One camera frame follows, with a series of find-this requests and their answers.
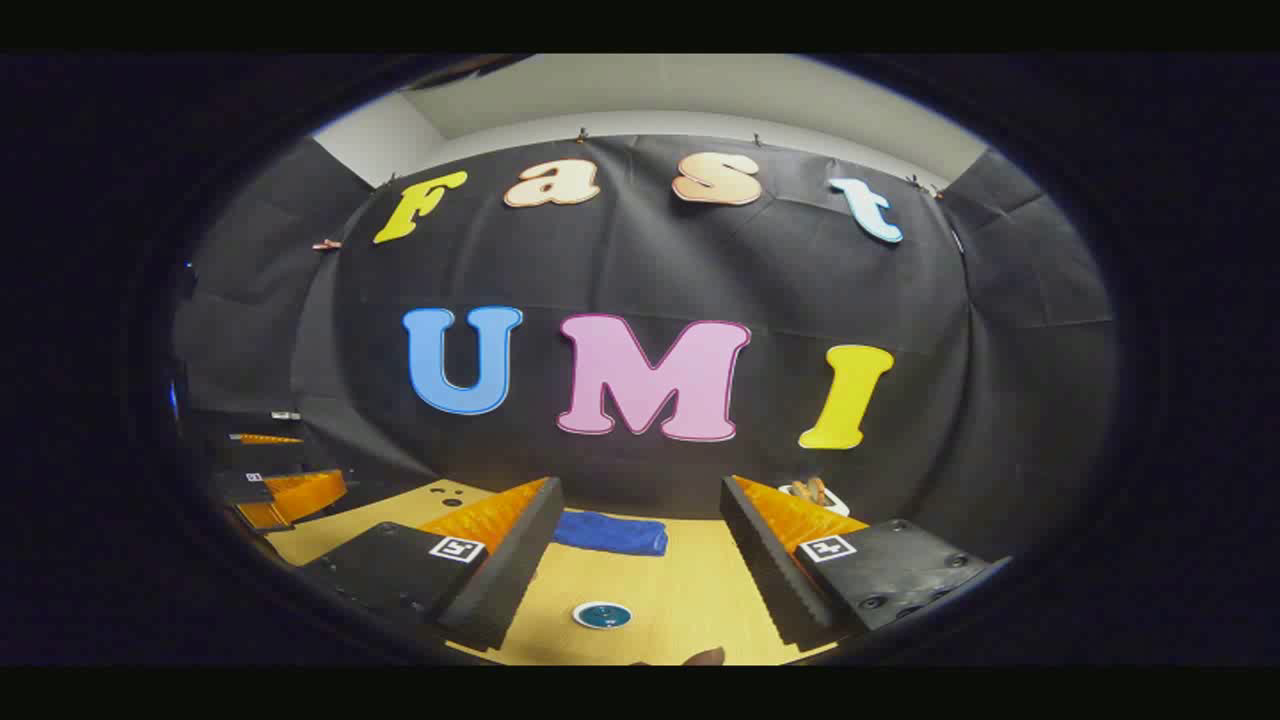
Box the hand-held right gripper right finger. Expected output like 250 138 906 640
720 475 1013 653

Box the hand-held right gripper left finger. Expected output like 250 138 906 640
300 477 566 653

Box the white toaster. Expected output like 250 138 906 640
778 482 851 517

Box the black backdrop cloth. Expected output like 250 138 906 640
170 133 1119 529

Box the blue towel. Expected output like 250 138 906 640
553 510 669 557

